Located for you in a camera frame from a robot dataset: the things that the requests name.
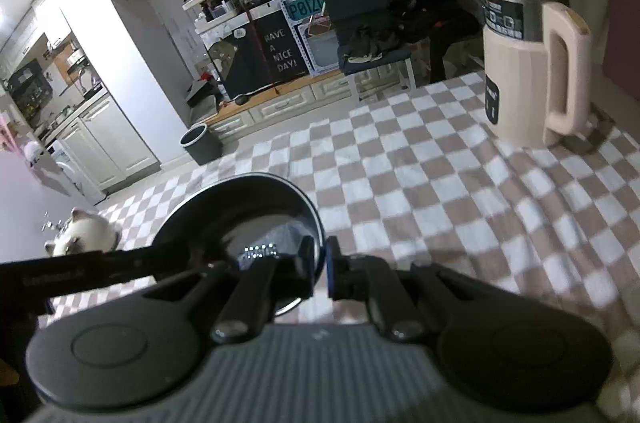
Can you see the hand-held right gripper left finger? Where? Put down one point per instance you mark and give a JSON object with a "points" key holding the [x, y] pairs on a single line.
{"points": [[306, 265]]}

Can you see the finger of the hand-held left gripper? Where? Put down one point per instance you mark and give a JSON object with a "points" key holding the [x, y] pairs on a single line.
{"points": [[150, 260]]}

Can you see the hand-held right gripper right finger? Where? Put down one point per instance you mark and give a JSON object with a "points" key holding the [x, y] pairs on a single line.
{"points": [[331, 273]]}

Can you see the round stainless steel bowl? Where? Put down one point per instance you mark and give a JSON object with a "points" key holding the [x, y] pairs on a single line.
{"points": [[240, 208]]}

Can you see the cream cat-shaped ceramic bowl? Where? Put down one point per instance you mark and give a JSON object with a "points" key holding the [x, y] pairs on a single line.
{"points": [[85, 235]]}

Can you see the white washing machine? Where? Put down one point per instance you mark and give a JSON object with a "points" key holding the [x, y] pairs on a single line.
{"points": [[72, 173]]}

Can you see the brown white checkered tablecloth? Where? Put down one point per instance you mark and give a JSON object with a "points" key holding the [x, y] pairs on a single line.
{"points": [[425, 203]]}

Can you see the white kitchen cabinet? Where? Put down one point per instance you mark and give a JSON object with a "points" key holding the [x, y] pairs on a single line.
{"points": [[110, 143]]}

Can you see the grey trash bin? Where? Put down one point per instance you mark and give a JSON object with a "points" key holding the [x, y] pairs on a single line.
{"points": [[201, 145]]}

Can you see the low white drawer bench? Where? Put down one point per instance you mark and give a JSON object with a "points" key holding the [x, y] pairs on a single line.
{"points": [[300, 98]]}

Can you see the black cartoon-print cloth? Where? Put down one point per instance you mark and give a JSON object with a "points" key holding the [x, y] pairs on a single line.
{"points": [[232, 63]]}

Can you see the black chalkboard sign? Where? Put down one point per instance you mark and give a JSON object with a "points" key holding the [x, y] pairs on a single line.
{"points": [[280, 48]]}

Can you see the white perforated rack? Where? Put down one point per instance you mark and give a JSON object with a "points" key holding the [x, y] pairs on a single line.
{"points": [[320, 43]]}

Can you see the teal number plate sign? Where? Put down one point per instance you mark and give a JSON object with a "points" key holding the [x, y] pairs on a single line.
{"points": [[305, 7]]}

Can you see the black chair with clothes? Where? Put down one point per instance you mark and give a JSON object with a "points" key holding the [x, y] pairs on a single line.
{"points": [[390, 18]]}

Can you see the white storage shelf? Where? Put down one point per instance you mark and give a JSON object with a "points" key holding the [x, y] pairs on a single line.
{"points": [[210, 3]]}

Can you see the beige electric kettle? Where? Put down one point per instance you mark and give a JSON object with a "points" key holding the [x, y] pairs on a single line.
{"points": [[520, 73]]}

